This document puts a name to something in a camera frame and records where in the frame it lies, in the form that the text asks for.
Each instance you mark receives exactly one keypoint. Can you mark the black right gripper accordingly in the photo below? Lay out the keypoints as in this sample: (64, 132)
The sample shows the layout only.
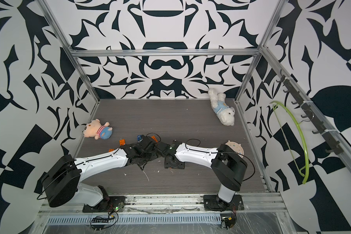
(177, 166)

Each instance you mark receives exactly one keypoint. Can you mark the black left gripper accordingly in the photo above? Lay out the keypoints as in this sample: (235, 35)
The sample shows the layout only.
(155, 155)

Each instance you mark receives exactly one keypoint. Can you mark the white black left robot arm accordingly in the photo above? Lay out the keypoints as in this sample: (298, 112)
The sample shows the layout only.
(63, 183)

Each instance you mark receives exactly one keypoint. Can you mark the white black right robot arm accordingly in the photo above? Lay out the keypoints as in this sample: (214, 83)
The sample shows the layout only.
(228, 165)

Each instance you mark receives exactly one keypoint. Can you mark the pink plush pig toy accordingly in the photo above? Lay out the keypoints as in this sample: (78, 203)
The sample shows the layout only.
(97, 130)

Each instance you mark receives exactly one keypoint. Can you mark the white plush dog blue shirt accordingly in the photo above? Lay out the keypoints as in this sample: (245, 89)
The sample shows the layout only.
(225, 113)

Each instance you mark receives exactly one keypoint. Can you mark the green plastic hoop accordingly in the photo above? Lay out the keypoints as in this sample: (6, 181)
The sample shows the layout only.
(305, 170)

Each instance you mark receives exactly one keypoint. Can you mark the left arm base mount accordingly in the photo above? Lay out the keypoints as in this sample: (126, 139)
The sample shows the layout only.
(107, 204)

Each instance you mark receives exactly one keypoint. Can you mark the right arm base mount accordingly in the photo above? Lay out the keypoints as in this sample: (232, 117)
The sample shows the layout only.
(214, 203)

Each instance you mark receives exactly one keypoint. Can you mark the white slotted cable duct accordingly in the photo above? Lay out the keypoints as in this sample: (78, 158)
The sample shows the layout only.
(131, 219)

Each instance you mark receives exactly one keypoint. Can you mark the black wall hook rack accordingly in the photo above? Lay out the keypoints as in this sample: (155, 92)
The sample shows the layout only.
(311, 115)

